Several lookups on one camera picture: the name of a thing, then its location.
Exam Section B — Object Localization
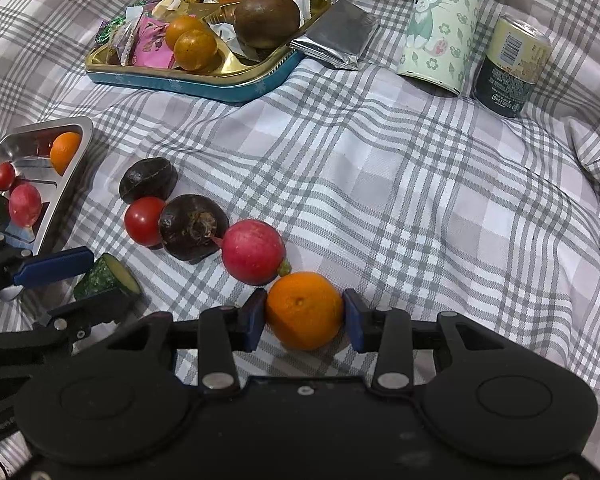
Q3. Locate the clear snack packet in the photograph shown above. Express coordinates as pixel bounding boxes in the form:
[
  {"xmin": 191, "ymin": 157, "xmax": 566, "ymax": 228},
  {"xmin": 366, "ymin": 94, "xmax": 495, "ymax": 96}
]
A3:
[{"xmin": 107, "ymin": 20, "xmax": 143, "ymax": 67}]

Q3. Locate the grey plaid blanket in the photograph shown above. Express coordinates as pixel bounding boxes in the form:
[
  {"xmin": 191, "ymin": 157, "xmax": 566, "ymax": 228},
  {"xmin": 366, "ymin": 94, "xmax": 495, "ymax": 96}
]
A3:
[{"xmin": 0, "ymin": 0, "xmax": 600, "ymax": 480}]

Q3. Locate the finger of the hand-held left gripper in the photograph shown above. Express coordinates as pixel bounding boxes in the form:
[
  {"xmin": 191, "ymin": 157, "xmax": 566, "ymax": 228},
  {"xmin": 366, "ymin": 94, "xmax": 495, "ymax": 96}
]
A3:
[
  {"xmin": 0, "ymin": 235, "xmax": 95, "ymax": 302},
  {"xmin": 45, "ymin": 287, "xmax": 147, "ymax": 345}
]

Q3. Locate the red radish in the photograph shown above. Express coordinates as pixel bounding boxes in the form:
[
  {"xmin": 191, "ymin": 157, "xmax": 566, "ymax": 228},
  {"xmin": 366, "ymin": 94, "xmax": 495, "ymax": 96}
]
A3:
[
  {"xmin": 8, "ymin": 183, "xmax": 43, "ymax": 228},
  {"xmin": 221, "ymin": 219, "xmax": 292, "ymax": 287}
]

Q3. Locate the dark purple passion fruit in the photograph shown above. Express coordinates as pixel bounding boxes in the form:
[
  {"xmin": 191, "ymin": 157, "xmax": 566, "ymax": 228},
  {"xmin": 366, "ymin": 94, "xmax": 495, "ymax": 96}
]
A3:
[{"xmin": 158, "ymin": 194, "xmax": 230, "ymax": 262}]

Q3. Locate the silver foil packet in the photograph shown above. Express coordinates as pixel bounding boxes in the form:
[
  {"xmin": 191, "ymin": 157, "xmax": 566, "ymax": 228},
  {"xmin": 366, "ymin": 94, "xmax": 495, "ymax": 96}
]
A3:
[{"xmin": 290, "ymin": 0, "xmax": 381, "ymax": 72}]

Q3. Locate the dark water chestnut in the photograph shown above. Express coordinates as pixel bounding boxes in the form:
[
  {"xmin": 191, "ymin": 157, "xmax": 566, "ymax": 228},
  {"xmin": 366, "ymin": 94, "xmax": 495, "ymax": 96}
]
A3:
[{"xmin": 118, "ymin": 157, "xmax": 179, "ymax": 205}]

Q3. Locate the cream snack packet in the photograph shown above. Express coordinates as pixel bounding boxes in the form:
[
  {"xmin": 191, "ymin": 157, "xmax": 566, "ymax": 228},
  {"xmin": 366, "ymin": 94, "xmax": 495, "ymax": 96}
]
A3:
[{"xmin": 152, "ymin": 0, "xmax": 201, "ymax": 18}]

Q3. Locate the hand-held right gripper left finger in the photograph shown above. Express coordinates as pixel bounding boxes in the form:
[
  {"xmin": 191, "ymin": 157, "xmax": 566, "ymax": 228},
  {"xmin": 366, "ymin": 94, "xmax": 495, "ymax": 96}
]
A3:
[{"xmin": 105, "ymin": 290, "xmax": 268, "ymax": 393}]

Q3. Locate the stainless steel tray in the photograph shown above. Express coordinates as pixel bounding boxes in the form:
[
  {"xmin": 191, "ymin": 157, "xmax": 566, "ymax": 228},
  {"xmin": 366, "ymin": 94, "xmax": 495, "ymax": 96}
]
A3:
[{"xmin": 0, "ymin": 116, "xmax": 95, "ymax": 256}]

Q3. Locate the cream and black can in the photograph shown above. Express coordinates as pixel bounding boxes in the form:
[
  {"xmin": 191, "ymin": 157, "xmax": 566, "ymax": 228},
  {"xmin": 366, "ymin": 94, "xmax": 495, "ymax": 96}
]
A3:
[{"xmin": 470, "ymin": 14, "xmax": 555, "ymax": 120}]

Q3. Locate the pink snack packet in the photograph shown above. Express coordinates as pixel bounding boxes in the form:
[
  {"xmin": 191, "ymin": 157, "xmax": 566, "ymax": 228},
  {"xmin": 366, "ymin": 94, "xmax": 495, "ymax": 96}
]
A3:
[{"xmin": 132, "ymin": 15, "xmax": 178, "ymax": 68}]

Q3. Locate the white cartoon print bottle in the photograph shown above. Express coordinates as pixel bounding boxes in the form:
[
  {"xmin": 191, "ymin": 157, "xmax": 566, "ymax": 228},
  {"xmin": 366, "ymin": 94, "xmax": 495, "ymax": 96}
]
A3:
[{"xmin": 396, "ymin": 0, "xmax": 486, "ymax": 97}]

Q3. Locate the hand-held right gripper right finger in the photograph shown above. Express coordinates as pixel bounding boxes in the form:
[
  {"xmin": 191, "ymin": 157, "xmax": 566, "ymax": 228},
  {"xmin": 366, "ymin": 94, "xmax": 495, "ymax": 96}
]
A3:
[{"xmin": 342, "ymin": 289, "xmax": 508, "ymax": 393}]

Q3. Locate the brown round fruit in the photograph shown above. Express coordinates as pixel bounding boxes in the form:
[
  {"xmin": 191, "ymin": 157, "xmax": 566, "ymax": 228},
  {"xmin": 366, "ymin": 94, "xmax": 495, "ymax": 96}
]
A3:
[{"xmin": 234, "ymin": 0, "xmax": 301, "ymax": 51}]

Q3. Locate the blue and gold tin tray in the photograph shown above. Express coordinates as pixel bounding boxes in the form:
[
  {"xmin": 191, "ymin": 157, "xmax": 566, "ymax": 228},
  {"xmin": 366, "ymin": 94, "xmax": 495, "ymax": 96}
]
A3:
[{"xmin": 84, "ymin": 0, "xmax": 331, "ymax": 106}]

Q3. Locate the small orange mandarin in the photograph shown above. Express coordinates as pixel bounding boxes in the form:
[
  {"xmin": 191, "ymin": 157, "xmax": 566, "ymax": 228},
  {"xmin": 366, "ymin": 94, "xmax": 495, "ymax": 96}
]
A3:
[
  {"xmin": 50, "ymin": 131, "xmax": 83, "ymax": 176},
  {"xmin": 265, "ymin": 271, "xmax": 346, "ymax": 352},
  {"xmin": 165, "ymin": 15, "xmax": 206, "ymax": 48},
  {"xmin": 173, "ymin": 29, "xmax": 218, "ymax": 72}
]

